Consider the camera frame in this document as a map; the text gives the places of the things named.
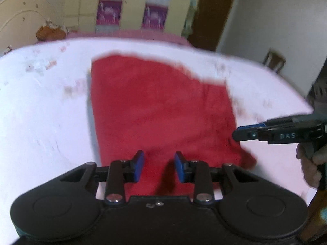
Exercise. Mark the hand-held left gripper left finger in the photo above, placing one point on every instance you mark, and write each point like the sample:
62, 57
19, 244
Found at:
139, 164

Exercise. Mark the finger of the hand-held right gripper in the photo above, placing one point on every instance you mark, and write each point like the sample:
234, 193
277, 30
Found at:
249, 134
255, 125

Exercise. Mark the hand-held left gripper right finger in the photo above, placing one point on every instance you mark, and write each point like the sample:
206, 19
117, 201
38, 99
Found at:
179, 166

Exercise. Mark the red jacket with dark lining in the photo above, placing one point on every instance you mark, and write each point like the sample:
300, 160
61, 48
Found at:
158, 107

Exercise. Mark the person's right hand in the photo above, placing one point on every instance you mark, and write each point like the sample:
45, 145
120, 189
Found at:
310, 171

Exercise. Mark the dark cloth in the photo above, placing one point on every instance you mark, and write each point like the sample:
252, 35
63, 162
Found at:
318, 91

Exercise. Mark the wooden chair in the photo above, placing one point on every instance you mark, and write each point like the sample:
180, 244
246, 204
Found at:
274, 61

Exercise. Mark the white floral bed sheet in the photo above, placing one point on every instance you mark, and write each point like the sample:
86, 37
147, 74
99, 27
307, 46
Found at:
43, 122

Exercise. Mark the brown wooden door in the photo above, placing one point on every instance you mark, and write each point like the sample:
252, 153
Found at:
212, 12

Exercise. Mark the pink bed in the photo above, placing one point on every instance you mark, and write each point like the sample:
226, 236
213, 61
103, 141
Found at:
153, 37

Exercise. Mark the brown crumpled cloth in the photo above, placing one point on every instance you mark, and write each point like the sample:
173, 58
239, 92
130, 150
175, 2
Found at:
49, 33

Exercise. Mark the cream wardrobe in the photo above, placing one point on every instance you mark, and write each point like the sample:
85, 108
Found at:
132, 2

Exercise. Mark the small patterned cloth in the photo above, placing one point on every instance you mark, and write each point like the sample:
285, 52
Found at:
6, 50

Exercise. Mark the cream headboard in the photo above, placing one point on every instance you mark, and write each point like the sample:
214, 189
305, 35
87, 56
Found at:
18, 17

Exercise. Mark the brown wooden post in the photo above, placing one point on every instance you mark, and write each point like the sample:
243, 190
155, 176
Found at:
316, 214

